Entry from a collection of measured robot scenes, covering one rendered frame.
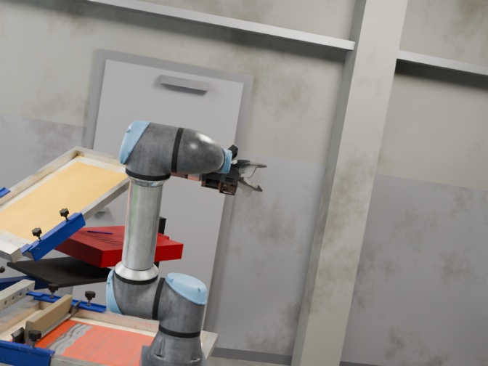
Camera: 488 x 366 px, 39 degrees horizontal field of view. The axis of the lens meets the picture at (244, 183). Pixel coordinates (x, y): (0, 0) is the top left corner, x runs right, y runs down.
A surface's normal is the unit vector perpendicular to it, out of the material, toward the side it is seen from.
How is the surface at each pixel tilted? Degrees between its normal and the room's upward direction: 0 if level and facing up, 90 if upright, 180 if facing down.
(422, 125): 90
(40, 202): 32
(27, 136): 90
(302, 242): 90
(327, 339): 90
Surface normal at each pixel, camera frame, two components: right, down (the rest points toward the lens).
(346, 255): 0.14, 0.12
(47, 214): -0.17, -0.84
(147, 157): -0.07, 0.32
